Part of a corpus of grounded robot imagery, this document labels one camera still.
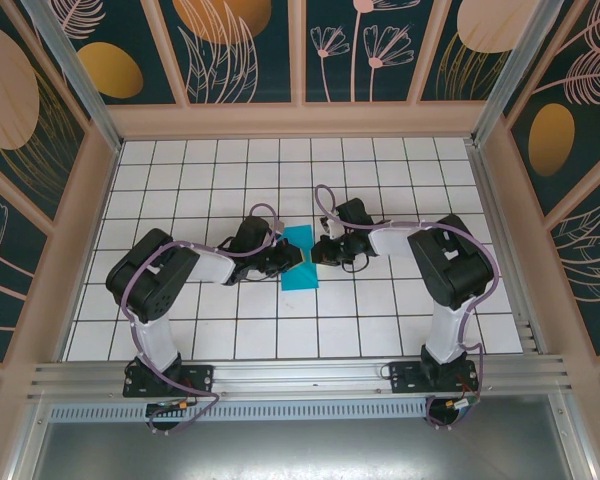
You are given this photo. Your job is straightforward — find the teal cloth square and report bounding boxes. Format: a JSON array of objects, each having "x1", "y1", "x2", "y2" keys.
[{"x1": 279, "y1": 224, "x2": 321, "y2": 292}]

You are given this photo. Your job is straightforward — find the grey metal sheet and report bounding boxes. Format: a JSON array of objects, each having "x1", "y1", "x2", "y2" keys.
[{"x1": 27, "y1": 419, "x2": 579, "y2": 480}]

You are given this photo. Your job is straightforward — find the small circuit board with connector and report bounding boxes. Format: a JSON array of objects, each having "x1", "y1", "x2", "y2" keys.
[
  {"x1": 146, "y1": 399, "x2": 194, "y2": 415},
  {"x1": 444, "y1": 397, "x2": 483, "y2": 412}
]

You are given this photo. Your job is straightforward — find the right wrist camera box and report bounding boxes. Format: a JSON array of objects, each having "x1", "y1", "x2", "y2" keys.
[{"x1": 318, "y1": 215, "x2": 349, "y2": 242}]

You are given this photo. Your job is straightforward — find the long aluminium mounting rail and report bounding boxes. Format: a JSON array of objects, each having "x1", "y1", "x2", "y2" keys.
[{"x1": 27, "y1": 353, "x2": 574, "y2": 401}]

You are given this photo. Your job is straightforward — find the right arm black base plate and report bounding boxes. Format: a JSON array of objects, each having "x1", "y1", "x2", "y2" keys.
[{"x1": 388, "y1": 360, "x2": 481, "y2": 396}]

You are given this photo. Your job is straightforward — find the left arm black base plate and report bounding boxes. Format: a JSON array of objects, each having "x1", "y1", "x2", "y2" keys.
[{"x1": 123, "y1": 363, "x2": 216, "y2": 399}]

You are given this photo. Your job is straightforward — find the aluminium side rail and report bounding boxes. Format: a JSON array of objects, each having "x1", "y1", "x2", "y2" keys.
[{"x1": 465, "y1": 141, "x2": 550, "y2": 357}]

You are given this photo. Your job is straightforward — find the slotted grey cable duct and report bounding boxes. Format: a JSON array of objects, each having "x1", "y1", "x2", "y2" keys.
[{"x1": 47, "y1": 402, "x2": 431, "y2": 422}]

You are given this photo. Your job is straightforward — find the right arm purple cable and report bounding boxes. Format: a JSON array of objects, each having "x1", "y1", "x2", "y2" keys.
[{"x1": 313, "y1": 184, "x2": 501, "y2": 430}]

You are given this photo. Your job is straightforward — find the aluminium frame post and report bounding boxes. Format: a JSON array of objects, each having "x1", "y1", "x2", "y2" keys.
[
  {"x1": 19, "y1": 0, "x2": 125, "y2": 154},
  {"x1": 472, "y1": 0, "x2": 566, "y2": 146}
]

